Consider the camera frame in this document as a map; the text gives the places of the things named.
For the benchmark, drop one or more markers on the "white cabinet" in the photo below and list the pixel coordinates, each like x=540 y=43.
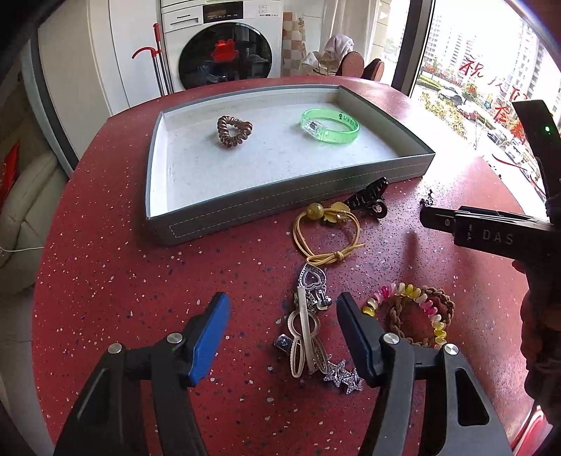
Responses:
x=101 y=52

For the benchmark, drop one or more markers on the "silver star hair clip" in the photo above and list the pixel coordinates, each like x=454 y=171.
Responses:
x=346 y=379

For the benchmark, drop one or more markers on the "tiny black hair clip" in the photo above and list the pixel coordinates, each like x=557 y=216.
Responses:
x=429 y=195

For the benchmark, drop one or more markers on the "black claw hair clip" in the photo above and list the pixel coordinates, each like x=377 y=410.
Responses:
x=363 y=199

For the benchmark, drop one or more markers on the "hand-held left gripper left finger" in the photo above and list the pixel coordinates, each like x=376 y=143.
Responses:
x=210 y=337

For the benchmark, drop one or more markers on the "white washing machine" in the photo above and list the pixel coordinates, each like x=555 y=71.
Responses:
x=184 y=17

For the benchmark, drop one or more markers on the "white cloth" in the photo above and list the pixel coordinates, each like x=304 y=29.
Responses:
x=339 y=46

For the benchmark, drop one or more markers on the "checkered board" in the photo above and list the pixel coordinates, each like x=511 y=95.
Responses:
x=292 y=39

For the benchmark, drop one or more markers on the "dark window frame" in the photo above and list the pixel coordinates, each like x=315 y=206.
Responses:
x=410 y=44

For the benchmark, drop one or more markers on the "silver heart pendant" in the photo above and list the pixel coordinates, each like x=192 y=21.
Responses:
x=312 y=278

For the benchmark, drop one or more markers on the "beige oval hair clip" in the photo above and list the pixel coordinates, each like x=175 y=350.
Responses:
x=302 y=307

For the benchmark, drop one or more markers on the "red cushion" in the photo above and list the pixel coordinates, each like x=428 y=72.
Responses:
x=11 y=166

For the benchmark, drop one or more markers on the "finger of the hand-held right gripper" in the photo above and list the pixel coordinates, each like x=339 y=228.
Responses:
x=436 y=218

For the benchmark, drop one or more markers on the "grey rectangular tray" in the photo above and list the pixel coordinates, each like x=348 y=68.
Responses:
x=263 y=153

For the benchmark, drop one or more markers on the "person's right hand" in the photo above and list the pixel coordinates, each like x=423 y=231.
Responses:
x=541 y=333

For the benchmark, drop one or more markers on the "cream sofa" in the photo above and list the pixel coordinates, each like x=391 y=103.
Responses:
x=26 y=219

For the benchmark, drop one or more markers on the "red window decal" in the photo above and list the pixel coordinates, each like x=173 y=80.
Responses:
x=477 y=65

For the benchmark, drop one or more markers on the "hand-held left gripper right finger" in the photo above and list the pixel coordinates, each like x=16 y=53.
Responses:
x=353 y=337

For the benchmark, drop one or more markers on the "brown slipper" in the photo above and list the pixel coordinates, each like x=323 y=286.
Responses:
x=350 y=65
x=373 y=70

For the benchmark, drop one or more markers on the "small blue stone clip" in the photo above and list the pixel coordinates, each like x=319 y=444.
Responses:
x=282 y=343

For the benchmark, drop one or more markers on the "pale plastic bag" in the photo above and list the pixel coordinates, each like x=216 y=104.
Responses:
x=320 y=63

